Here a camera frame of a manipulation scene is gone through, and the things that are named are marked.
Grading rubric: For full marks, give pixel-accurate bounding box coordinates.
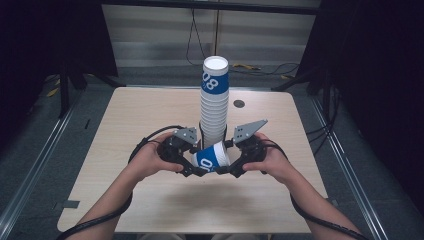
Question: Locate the bundle of black floor cables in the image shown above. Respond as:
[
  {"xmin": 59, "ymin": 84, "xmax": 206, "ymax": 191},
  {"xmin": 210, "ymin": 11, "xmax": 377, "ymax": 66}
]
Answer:
[{"xmin": 305, "ymin": 84, "xmax": 341, "ymax": 157}]

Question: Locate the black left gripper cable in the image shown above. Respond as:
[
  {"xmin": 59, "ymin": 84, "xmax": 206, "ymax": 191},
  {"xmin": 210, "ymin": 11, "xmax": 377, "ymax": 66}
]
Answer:
[{"xmin": 55, "ymin": 124, "xmax": 185, "ymax": 240}]

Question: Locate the person's right hand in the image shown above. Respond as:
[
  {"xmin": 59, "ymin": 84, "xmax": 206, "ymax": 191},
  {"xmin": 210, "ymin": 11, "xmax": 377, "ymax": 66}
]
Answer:
[{"xmin": 242, "ymin": 131, "xmax": 298, "ymax": 186}]

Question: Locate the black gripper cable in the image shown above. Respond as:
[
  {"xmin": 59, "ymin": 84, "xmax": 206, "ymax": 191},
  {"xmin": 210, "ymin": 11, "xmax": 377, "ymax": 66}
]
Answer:
[
  {"xmin": 259, "ymin": 138, "xmax": 370, "ymax": 240},
  {"xmin": 55, "ymin": 124, "xmax": 185, "ymax": 240}
]

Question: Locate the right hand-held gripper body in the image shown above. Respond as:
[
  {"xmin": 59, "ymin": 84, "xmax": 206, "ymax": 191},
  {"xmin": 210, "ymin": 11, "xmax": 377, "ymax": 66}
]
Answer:
[{"xmin": 232, "ymin": 118, "xmax": 269, "ymax": 165}]

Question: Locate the blue banded white paper cup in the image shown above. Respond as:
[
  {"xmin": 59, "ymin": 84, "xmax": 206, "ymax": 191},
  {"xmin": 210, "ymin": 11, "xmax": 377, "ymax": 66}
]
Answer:
[{"xmin": 190, "ymin": 140, "xmax": 232, "ymax": 173}]

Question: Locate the black hanging cable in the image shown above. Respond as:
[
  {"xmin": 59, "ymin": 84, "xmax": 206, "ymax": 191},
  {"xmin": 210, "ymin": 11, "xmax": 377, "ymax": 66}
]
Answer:
[
  {"xmin": 185, "ymin": 8, "xmax": 206, "ymax": 66},
  {"xmin": 214, "ymin": 9, "xmax": 221, "ymax": 57}
]

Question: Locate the yellow floor cable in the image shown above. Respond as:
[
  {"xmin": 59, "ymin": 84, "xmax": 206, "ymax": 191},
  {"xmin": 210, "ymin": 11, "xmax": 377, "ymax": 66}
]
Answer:
[{"xmin": 232, "ymin": 63, "xmax": 262, "ymax": 71}]

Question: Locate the black metal stand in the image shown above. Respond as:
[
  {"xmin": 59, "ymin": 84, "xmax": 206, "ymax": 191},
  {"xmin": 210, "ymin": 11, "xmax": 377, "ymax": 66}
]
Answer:
[{"xmin": 58, "ymin": 61, "xmax": 126, "ymax": 119}]

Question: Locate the person's left hand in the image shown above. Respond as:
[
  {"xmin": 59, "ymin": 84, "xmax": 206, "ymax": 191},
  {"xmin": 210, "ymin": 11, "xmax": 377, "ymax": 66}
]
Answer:
[{"xmin": 127, "ymin": 131, "xmax": 185, "ymax": 183}]

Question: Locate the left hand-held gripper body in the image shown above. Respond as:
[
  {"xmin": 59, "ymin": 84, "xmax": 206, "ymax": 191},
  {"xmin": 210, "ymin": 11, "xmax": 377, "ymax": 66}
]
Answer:
[{"xmin": 156, "ymin": 126, "xmax": 199, "ymax": 168}]

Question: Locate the stack of white paper cups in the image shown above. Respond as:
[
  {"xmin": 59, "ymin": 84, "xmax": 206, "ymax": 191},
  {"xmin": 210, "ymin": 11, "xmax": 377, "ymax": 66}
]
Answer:
[{"xmin": 199, "ymin": 55, "xmax": 230, "ymax": 150}]

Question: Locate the dark curtain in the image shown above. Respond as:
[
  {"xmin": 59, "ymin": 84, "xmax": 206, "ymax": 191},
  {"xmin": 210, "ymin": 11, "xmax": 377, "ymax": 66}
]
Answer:
[
  {"xmin": 0, "ymin": 0, "xmax": 118, "ymax": 148},
  {"xmin": 296, "ymin": 0, "xmax": 424, "ymax": 214}
]

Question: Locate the black wire cup holder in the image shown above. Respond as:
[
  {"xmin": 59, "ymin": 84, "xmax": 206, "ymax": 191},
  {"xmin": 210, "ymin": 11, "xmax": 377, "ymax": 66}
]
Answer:
[{"xmin": 198, "ymin": 122, "xmax": 229, "ymax": 151}]

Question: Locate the metal floor rail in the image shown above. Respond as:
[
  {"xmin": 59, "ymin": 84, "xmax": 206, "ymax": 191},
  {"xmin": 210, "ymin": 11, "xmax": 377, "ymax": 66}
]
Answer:
[
  {"xmin": 0, "ymin": 106, "xmax": 76, "ymax": 234},
  {"xmin": 309, "ymin": 96, "xmax": 389, "ymax": 240}
]

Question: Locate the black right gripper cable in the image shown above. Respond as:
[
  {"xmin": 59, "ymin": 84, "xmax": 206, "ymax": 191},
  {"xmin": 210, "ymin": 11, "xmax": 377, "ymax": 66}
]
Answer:
[{"xmin": 259, "ymin": 138, "xmax": 370, "ymax": 240}]

